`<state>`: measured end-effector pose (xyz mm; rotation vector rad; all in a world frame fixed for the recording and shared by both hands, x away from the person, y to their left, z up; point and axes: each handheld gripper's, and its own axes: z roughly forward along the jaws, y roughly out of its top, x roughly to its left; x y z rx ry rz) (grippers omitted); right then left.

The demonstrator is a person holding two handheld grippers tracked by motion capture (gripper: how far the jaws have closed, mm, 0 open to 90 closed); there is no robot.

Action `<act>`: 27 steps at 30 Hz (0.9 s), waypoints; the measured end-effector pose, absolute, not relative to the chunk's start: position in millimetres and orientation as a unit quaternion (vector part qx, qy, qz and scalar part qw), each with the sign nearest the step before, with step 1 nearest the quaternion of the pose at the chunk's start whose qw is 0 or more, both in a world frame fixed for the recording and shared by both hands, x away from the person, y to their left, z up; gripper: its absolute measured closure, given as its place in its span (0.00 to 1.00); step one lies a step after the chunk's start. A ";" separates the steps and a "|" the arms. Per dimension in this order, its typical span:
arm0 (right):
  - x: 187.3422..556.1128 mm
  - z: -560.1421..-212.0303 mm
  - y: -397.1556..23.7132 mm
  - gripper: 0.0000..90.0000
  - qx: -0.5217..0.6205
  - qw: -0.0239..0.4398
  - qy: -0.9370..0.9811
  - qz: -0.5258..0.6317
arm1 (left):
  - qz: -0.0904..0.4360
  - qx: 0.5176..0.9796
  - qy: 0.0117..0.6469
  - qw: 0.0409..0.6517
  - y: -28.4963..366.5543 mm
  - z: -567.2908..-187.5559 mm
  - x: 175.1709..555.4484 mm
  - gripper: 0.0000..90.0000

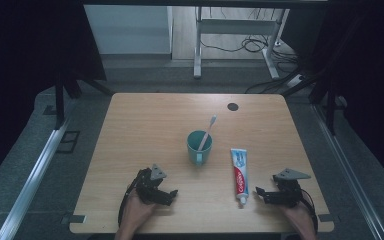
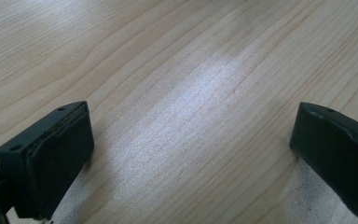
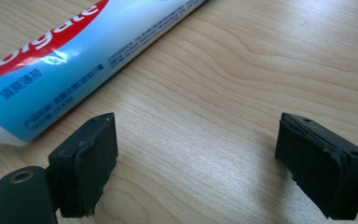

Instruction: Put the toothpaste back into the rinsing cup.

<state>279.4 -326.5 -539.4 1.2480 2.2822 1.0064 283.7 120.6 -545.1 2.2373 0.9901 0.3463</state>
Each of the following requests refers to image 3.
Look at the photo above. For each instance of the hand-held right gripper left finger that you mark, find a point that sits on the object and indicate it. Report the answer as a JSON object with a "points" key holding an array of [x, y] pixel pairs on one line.
{"points": [[84, 168]]}

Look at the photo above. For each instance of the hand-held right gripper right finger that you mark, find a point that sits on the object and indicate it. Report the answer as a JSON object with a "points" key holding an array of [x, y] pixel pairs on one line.
{"points": [[320, 168]]}

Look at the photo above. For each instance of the white red blue toothpaste tube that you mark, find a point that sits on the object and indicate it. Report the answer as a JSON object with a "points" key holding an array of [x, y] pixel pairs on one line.
{"points": [[74, 56]]}

